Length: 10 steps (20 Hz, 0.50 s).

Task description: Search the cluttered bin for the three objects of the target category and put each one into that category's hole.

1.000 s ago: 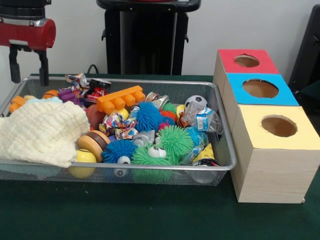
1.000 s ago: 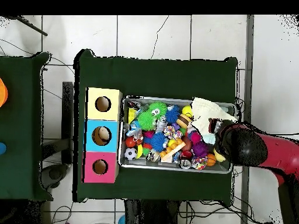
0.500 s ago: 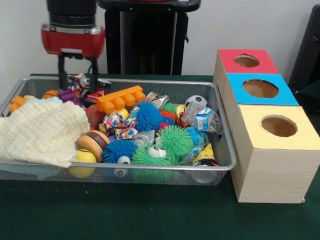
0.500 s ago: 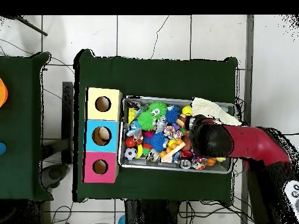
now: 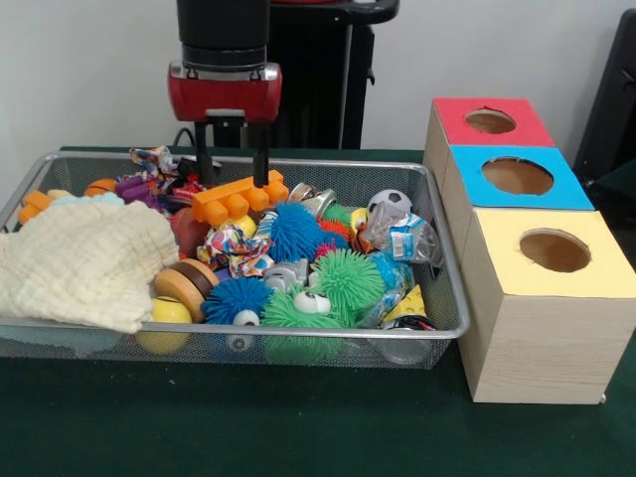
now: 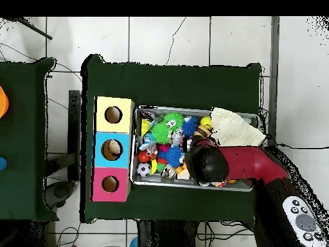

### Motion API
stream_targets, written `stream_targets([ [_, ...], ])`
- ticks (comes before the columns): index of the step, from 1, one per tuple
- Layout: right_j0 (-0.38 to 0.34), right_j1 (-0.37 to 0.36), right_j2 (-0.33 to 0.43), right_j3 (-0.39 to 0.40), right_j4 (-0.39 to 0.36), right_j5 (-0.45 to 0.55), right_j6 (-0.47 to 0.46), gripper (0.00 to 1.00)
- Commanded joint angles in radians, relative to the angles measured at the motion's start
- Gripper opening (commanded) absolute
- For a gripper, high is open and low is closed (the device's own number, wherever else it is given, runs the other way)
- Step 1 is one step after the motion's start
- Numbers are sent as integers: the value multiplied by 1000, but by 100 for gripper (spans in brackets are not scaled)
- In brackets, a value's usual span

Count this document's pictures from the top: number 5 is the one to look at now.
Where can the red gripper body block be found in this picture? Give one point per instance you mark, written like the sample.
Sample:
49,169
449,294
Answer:
223,97

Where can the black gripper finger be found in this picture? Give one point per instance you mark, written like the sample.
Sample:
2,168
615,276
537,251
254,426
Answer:
261,154
203,151

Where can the long orange toy brick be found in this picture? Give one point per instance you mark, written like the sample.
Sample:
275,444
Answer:
233,201

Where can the cream waffle cloth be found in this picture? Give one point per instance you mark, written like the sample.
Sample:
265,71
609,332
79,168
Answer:
84,263

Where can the shallow mesh bin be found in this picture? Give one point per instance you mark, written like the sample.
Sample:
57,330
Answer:
447,298

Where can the wooden box three holes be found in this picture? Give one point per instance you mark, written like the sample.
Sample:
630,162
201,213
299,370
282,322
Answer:
546,348

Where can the blue spiky ball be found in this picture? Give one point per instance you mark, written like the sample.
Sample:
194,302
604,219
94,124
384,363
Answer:
233,300
293,231

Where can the wooden burger toy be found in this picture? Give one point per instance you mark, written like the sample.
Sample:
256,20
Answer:
186,285

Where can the small soccer ball toy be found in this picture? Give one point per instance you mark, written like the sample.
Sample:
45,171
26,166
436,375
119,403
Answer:
392,201

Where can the green spiky ball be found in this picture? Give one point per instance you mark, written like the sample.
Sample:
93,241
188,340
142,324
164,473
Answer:
293,315
348,278

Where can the crushed clear plastic bottle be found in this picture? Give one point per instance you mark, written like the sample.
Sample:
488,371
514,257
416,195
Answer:
402,238

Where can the black upright panel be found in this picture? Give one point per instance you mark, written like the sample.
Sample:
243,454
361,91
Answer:
611,99

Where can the green cloth side table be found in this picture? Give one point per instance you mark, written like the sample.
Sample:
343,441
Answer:
616,189

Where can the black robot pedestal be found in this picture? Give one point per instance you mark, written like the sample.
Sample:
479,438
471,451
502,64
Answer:
328,74

